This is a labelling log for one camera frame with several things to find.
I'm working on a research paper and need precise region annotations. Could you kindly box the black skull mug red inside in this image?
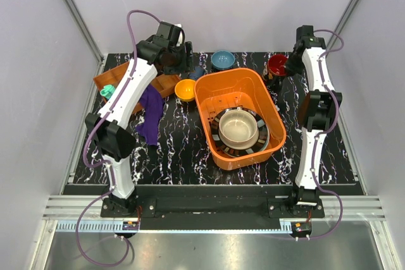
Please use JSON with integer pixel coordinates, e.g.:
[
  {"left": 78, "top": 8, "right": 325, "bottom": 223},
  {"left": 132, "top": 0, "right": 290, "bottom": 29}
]
[{"left": 261, "top": 54, "right": 287, "bottom": 92}]

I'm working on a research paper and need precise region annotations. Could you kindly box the yellow orange small bowl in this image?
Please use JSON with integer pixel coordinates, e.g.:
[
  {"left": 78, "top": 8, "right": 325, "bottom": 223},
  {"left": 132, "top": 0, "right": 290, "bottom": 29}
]
[{"left": 175, "top": 79, "right": 196, "bottom": 102}]

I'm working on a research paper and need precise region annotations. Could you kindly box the beige grey ceramic bowl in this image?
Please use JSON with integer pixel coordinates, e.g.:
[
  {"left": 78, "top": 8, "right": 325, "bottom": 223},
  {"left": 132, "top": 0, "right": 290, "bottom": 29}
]
[{"left": 219, "top": 109, "right": 259, "bottom": 149}]

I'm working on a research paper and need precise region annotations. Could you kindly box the black striped cream plate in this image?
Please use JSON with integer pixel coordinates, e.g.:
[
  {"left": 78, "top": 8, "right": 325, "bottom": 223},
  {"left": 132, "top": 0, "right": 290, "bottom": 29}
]
[{"left": 209, "top": 107, "right": 270, "bottom": 158}]

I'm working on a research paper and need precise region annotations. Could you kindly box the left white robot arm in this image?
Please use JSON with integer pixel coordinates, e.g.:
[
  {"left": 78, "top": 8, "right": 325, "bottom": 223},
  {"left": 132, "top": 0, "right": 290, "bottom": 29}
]
[{"left": 85, "top": 21, "right": 193, "bottom": 217}]

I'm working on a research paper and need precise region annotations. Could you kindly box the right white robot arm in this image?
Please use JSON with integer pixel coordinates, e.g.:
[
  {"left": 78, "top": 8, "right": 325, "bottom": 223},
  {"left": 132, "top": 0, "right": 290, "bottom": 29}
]
[{"left": 285, "top": 25, "right": 342, "bottom": 219}]

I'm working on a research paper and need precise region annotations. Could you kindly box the orange plastic dish bin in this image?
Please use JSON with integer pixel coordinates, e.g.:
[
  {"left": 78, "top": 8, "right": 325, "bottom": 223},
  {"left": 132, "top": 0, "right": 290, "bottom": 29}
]
[{"left": 194, "top": 68, "right": 286, "bottom": 171}]

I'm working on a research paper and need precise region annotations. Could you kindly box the dark blue small cup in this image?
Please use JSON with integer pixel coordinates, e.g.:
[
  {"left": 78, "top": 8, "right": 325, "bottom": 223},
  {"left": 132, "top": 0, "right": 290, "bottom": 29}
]
[{"left": 188, "top": 66, "right": 205, "bottom": 81}]

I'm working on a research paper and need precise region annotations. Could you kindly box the teal blue ceramic bowl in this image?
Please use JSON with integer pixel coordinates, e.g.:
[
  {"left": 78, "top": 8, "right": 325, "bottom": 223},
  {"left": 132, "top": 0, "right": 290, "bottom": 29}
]
[{"left": 211, "top": 51, "right": 235, "bottom": 71}]

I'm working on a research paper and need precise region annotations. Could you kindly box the purple cloth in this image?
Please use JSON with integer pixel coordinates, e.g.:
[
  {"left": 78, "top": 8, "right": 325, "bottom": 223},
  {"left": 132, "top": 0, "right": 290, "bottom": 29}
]
[{"left": 136, "top": 85, "right": 164, "bottom": 146}]

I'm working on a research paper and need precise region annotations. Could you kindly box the mint green sock bundle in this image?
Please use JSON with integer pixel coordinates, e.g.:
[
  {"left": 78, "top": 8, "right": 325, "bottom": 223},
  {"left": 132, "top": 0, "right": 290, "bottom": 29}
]
[{"left": 100, "top": 85, "right": 116, "bottom": 100}]

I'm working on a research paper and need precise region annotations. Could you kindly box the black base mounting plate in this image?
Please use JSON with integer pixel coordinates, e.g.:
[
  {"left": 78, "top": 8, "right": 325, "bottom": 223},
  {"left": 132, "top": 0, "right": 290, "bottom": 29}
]
[{"left": 101, "top": 185, "right": 325, "bottom": 231}]

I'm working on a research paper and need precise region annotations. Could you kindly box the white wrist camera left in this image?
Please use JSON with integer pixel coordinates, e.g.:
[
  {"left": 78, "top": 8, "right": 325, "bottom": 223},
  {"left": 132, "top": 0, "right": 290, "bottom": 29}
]
[{"left": 175, "top": 23, "right": 185, "bottom": 47}]

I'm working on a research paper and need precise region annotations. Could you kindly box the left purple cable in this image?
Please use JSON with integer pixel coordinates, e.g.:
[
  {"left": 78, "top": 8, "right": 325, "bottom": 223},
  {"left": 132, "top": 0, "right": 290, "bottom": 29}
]
[{"left": 75, "top": 9, "right": 164, "bottom": 266}]

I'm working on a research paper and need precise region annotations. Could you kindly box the aluminium frame rail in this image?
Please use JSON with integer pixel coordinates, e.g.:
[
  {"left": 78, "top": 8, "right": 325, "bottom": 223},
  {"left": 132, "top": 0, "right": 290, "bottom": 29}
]
[{"left": 63, "top": 0, "right": 104, "bottom": 63}]

